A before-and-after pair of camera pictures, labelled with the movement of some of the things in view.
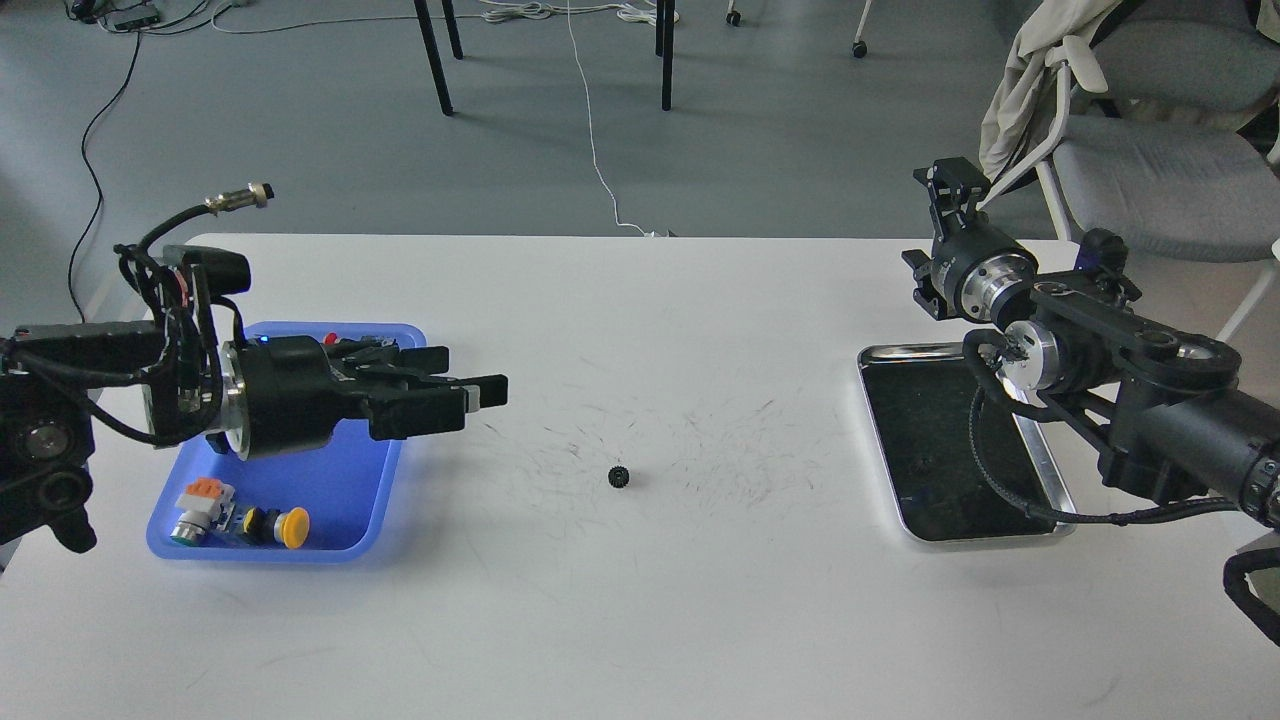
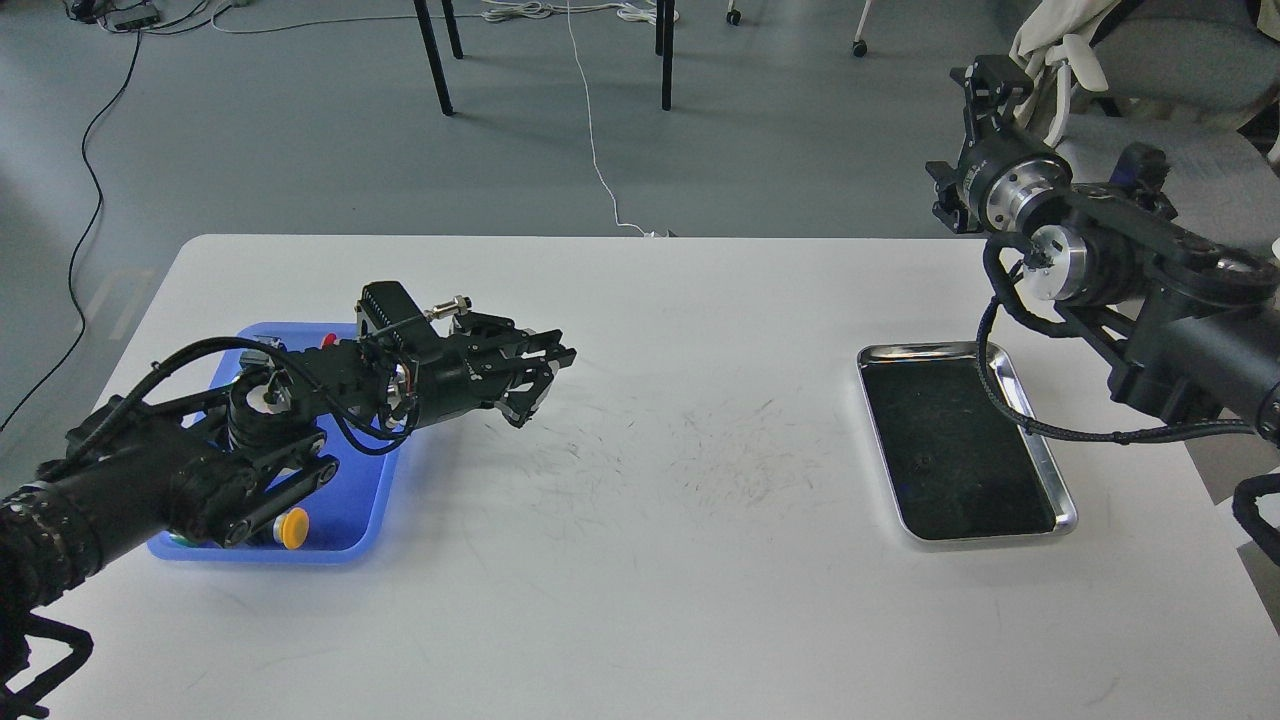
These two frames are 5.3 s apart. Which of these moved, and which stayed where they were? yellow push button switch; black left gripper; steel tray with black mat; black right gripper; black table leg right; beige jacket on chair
Moved: black left gripper; black right gripper
Stayed: steel tray with black mat; black table leg right; beige jacket on chair; yellow push button switch
